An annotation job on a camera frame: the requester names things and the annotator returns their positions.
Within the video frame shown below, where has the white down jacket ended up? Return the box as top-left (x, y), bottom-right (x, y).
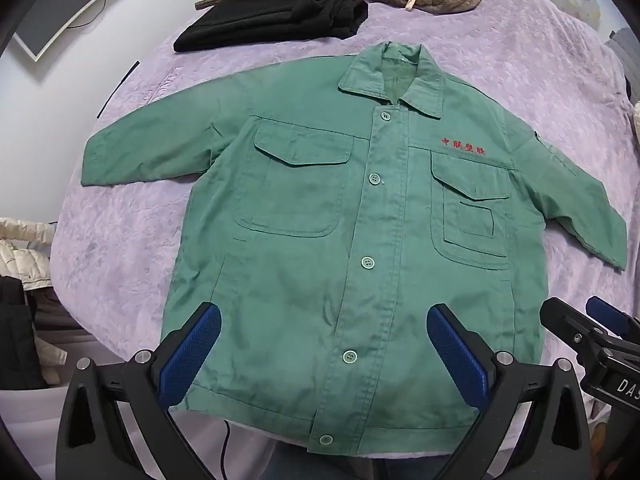
top-left (0, 217), bottom-right (57, 292)

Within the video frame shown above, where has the white framed monitor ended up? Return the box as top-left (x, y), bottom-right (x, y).
top-left (12, 0), bottom-right (137, 63)

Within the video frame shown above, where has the black folded garment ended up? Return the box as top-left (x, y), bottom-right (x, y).
top-left (173, 0), bottom-right (370, 53)

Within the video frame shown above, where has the purple embossed blanket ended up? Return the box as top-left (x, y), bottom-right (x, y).
top-left (50, 0), bottom-right (640, 461)

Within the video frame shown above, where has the pile of dark clothes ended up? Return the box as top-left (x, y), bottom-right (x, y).
top-left (0, 277), bottom-right (68, 391)

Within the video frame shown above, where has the green work jacket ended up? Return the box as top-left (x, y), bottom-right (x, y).
top-left (81, 41), bottom-right (628, 448)

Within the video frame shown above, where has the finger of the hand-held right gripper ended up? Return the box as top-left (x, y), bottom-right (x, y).
top-left (540, 297), bottom-right (601, 361)
top-left (586, 296), bottom-right (640, 343)

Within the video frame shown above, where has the grey quilted headboard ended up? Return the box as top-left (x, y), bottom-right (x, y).
top-left (604, 26), bottom-right (640, 102)

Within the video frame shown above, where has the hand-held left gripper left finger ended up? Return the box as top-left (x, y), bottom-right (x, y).
top-left (56, 302), bottom-right (223, 480)

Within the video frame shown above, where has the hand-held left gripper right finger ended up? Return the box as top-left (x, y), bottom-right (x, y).
top-left (425, 303), bottom-right (593, 480)

